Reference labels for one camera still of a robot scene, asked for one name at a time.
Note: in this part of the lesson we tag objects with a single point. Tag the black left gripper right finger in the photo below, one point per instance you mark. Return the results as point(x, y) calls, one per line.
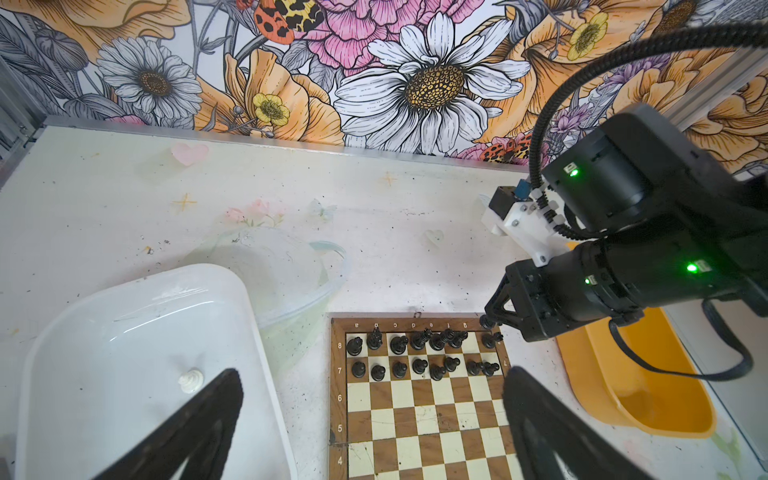
point(550, 439)

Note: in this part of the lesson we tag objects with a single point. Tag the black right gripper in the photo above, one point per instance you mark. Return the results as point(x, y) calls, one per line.
point(573, 290)

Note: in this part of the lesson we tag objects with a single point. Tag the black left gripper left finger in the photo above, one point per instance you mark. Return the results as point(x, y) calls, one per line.
point(194, 442)

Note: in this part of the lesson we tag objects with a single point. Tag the white chess piece in bin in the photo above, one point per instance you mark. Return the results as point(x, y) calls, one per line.
point(191, 381)

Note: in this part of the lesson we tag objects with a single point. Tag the black pawn on board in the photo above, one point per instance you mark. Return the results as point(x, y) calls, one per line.
point(489, 369)
point(437, 372)
point(474, 368)
point(450, 364)

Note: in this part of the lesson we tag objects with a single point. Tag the black chess rook on board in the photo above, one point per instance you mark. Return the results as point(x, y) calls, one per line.
point(491, 340)

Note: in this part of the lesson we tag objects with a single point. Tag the wooden chess board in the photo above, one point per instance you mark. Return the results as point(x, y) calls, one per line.
point(390, 420)

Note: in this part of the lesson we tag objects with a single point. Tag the yellow plastic bin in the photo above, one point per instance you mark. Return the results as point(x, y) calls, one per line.
point(615, 390)

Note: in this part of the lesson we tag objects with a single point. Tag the white plastic bin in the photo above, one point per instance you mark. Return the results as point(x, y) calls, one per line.
point(103, 375)

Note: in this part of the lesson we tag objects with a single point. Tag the aluminium corner post right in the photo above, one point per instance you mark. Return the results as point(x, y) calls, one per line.
point(733, 74)

